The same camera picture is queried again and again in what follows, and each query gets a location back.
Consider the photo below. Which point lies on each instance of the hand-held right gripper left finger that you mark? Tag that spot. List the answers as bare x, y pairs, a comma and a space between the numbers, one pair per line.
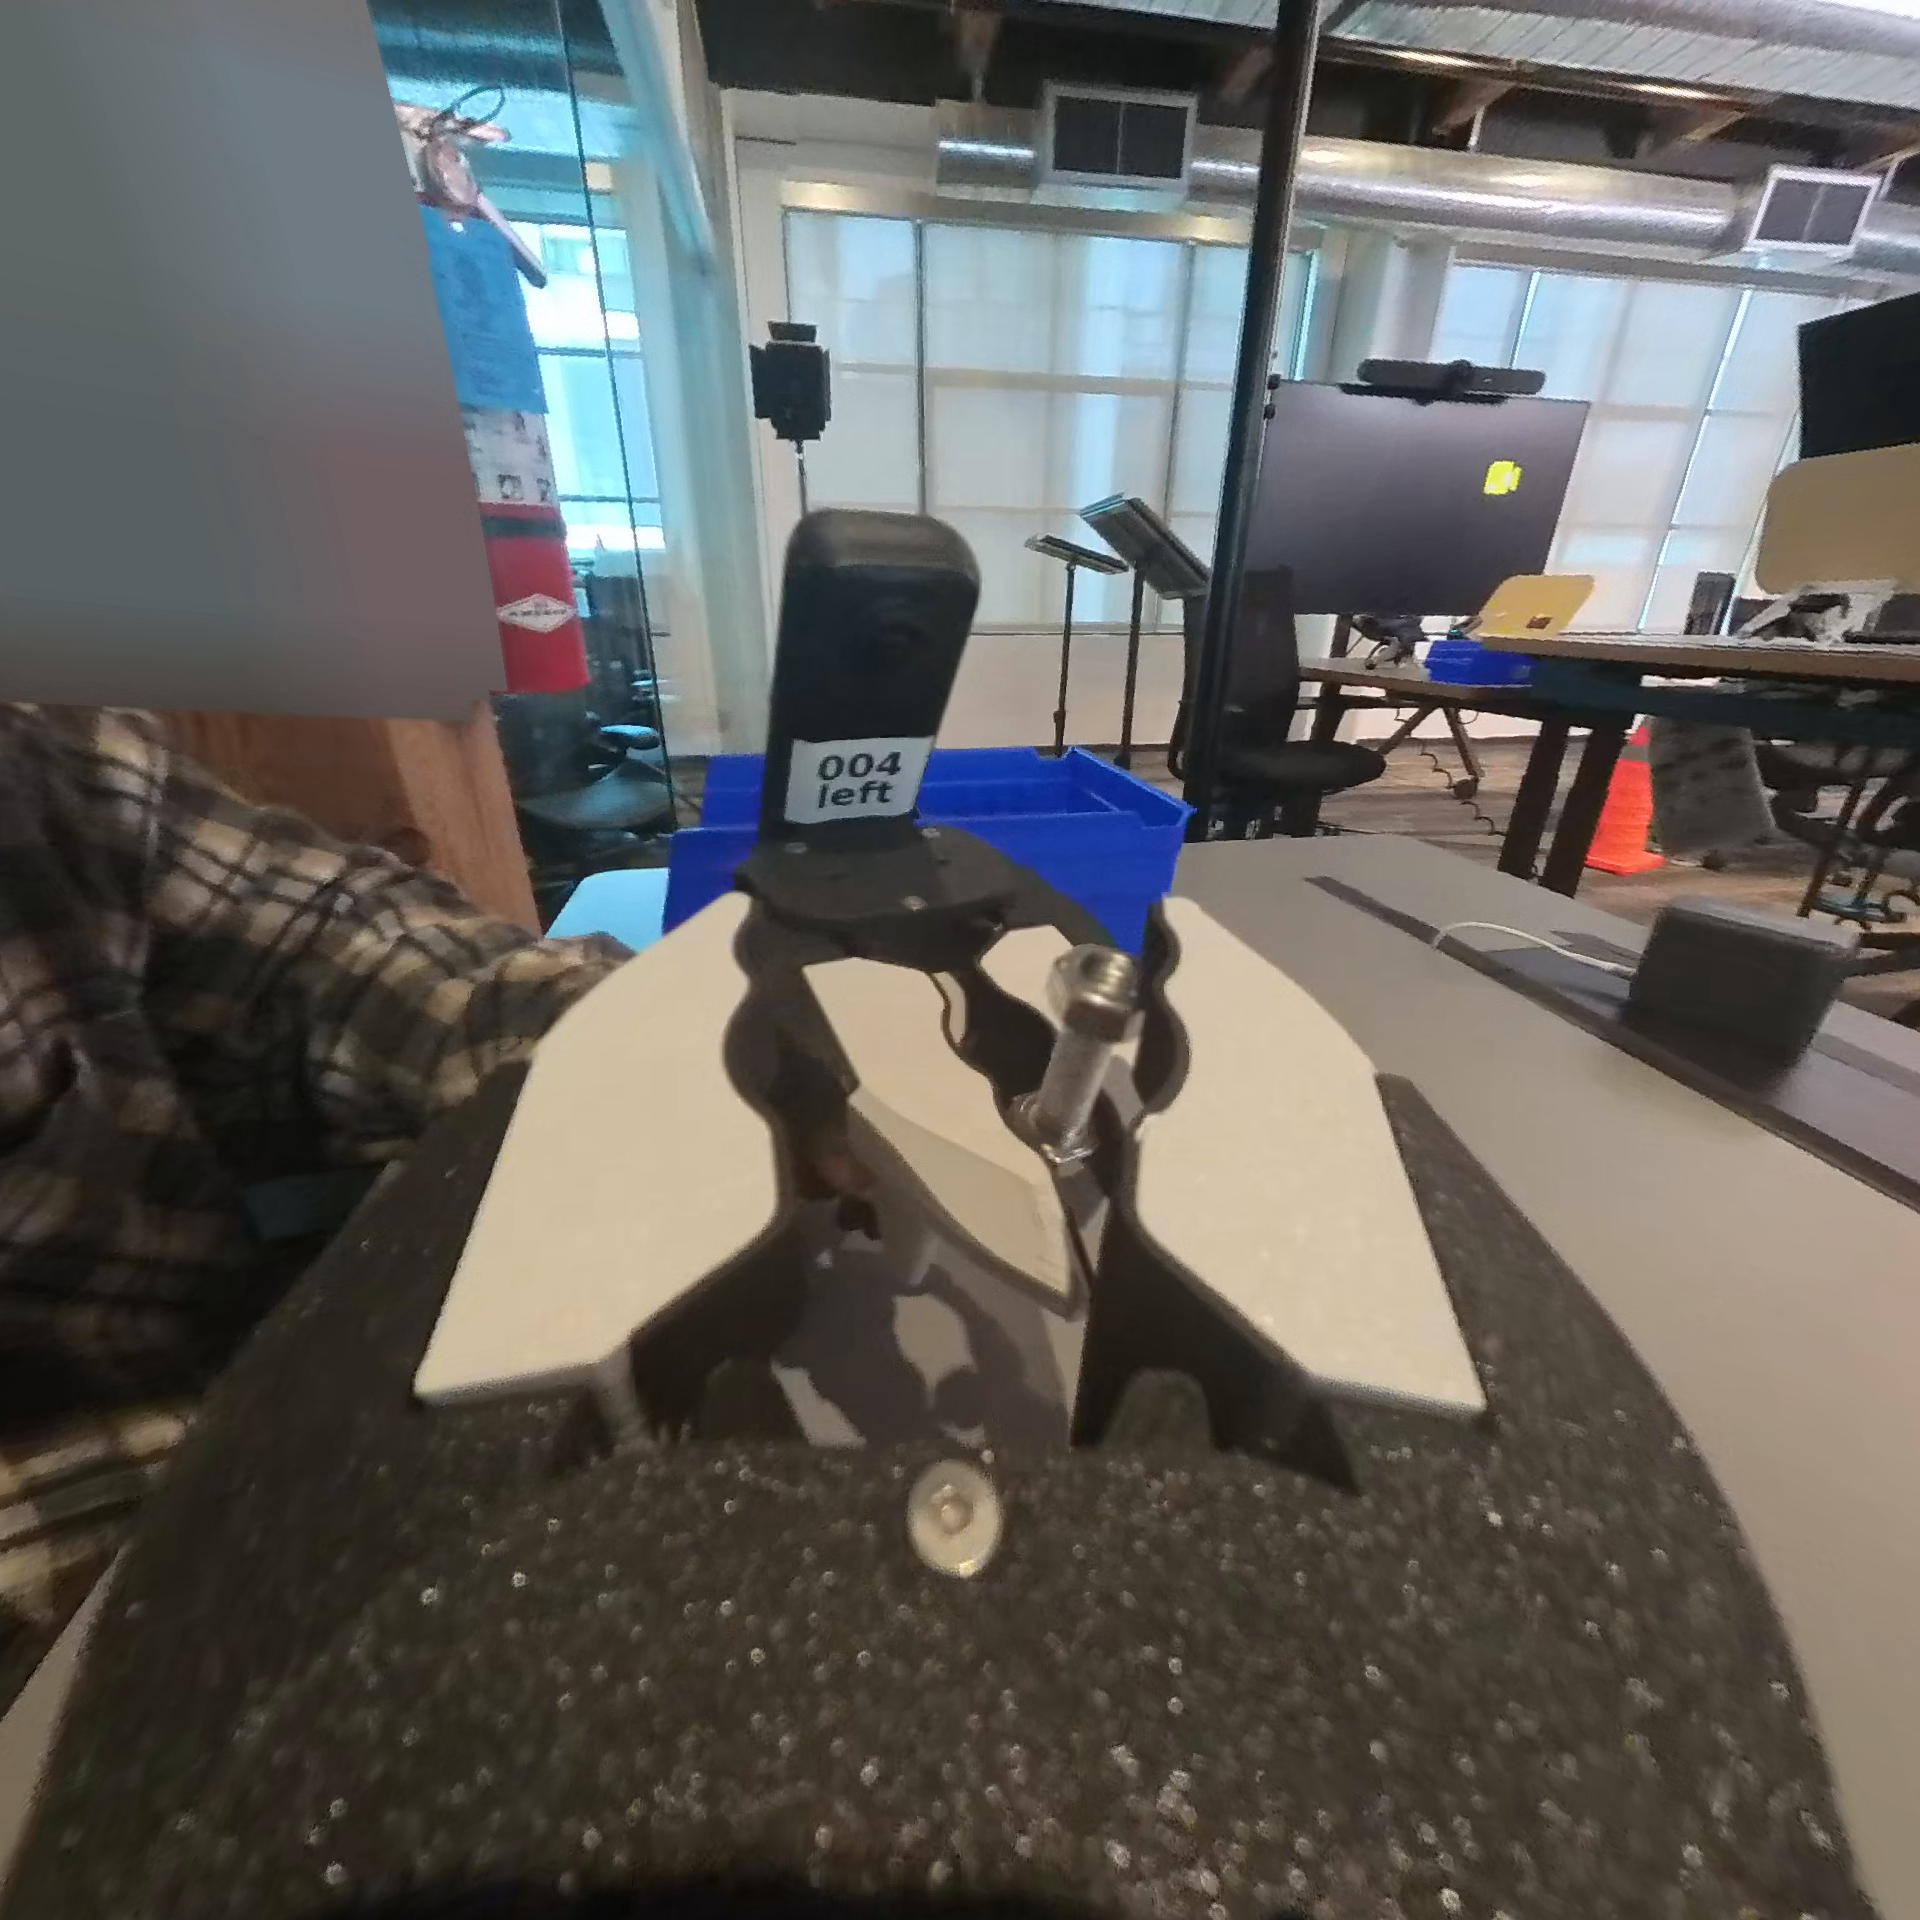
599, 1200

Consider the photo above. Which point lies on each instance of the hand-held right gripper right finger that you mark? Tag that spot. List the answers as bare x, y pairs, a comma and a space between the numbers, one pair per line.
1289, 1200

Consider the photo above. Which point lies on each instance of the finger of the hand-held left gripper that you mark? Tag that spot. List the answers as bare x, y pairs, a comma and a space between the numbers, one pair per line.
975, 1200

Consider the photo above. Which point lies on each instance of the silver hex bolt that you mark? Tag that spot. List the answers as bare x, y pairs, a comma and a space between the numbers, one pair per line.
1079, 1050

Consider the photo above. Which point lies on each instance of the large blue storage bin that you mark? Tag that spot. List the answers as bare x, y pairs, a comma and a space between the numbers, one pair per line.
1050, 839

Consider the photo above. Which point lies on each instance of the person's left forearm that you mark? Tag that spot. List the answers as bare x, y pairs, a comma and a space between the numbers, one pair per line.
495, 1020

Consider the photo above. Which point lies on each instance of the black music stand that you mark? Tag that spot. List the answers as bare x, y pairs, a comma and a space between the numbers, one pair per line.
1147, 539
1073, 551

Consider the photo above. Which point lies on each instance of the pale blue seat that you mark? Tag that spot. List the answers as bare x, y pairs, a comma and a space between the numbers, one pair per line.
608, 908

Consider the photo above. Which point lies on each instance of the black office chair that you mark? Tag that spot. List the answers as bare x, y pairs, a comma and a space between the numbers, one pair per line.
1259, 690
599, 779

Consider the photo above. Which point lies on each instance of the red fire extinguisher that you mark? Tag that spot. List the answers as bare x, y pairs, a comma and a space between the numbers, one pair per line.
532, 599

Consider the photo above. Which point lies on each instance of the black tripod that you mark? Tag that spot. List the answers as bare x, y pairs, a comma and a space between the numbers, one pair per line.
1259, 375

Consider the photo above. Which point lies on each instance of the person's plaid shirt torso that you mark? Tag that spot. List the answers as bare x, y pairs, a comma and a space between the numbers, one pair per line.
136, 1050

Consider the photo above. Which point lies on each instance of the black power adapter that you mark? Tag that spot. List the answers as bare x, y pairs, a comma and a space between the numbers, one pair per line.
1740, 983

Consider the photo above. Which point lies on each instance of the orange traffic cone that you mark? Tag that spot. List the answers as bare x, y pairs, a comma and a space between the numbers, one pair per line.
1628, 809

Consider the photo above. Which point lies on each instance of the blue paper tag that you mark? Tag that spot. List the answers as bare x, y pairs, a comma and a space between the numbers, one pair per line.
481, 315

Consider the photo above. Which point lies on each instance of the large black monitor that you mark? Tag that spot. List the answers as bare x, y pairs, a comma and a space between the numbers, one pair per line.
1410, 495

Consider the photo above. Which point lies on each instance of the white air vent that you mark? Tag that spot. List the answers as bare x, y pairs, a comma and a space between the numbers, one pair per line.
1118, 135
1816, 210

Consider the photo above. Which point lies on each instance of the small blue bin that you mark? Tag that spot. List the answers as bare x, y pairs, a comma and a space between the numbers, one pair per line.
1476, 663

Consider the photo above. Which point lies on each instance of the black webcam bar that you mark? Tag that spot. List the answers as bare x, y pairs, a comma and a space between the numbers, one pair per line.
1448, 377

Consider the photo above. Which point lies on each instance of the yellow laptop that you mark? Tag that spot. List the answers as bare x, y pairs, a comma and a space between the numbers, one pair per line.
1539, 608

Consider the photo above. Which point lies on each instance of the wooden desk with black legs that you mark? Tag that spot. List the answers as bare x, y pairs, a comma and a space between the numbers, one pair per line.
1724, 662

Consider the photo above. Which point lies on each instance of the beige desk divider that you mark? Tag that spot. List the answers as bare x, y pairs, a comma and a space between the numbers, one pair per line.
1844, 516

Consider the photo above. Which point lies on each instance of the wooden post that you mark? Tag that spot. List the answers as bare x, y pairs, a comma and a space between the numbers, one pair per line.
451, 809

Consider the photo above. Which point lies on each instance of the silver air duct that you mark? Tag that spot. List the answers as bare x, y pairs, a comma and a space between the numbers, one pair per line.
1350, 182

